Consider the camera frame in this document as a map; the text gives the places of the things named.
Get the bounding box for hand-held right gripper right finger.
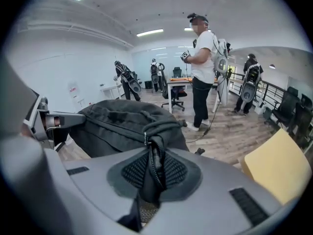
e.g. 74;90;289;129
143;147;282;235

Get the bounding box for white water dispenser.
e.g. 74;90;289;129
67;80;87;106

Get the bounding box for white ceiling pipes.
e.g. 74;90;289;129
19;18;134;50

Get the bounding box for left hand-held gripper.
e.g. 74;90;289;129
0;56;87;152

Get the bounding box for yellow square table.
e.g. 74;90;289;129
240;128;313;206

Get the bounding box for white side table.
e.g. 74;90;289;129
100;83;122;100

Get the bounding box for white plastic crate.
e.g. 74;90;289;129
254;98;268;115

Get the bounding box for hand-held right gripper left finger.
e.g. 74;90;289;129
0;135;150;235

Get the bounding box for black fabric bag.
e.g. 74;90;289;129
69;99;190;204

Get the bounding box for black metal railing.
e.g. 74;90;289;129
229;71;290;113

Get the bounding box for black floor cable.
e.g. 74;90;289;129
186;89;221;143

